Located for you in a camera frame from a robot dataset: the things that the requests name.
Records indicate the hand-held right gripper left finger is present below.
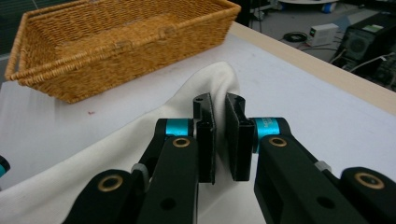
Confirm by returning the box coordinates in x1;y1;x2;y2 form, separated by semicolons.
155;91;218;185

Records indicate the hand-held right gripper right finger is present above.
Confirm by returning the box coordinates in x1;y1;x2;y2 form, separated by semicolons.
224;91;290;183

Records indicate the white printed tank top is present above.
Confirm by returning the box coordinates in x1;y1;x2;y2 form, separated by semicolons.
0;61;260;224

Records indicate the wicker basket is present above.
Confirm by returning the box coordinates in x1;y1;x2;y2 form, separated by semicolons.
4;0;243;105

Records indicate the small white box device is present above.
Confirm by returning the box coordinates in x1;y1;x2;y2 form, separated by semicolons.
305;22;340;48

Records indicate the round white table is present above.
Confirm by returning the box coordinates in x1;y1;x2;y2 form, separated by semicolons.
277;0;339;14

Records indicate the black computer tower green label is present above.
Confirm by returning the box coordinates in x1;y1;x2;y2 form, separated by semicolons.
337;11;396;75

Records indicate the coiled black cable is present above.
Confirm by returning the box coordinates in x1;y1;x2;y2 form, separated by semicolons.
282;31;309;44

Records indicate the black metal post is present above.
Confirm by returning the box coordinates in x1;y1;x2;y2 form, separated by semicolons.
238;0;254;28

